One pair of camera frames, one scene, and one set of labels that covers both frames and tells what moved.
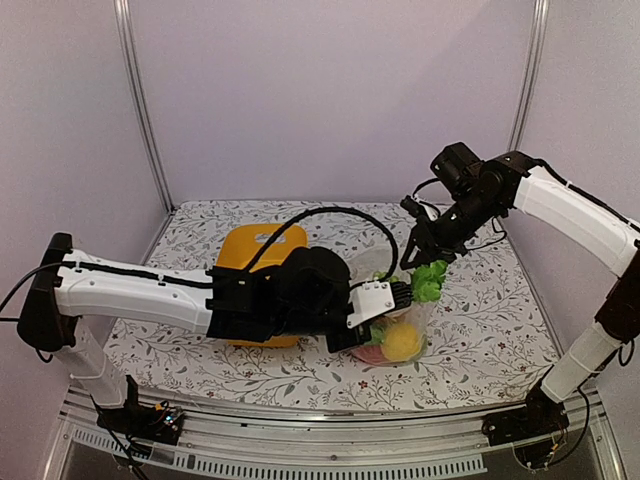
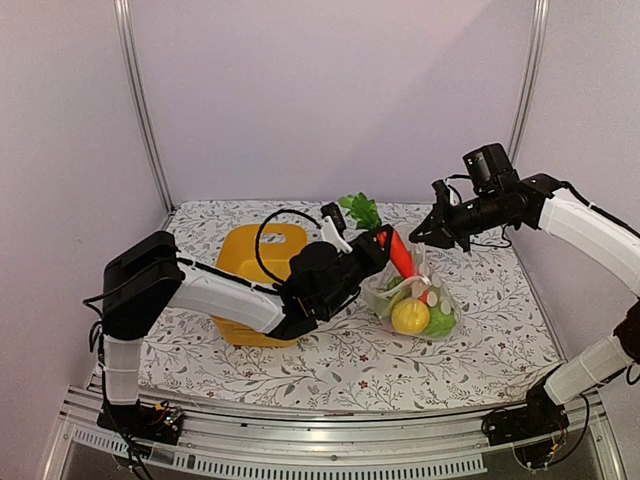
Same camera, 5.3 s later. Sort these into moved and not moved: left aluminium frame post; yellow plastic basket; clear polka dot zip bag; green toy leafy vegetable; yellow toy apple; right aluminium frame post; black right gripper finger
Moved: clear polka dot zip bag; yellow toy apple; green toy leafy vegetable; black right gripper finger
Not moved: left aluminium frame post; yellow plastic basket; right aluminium frame post
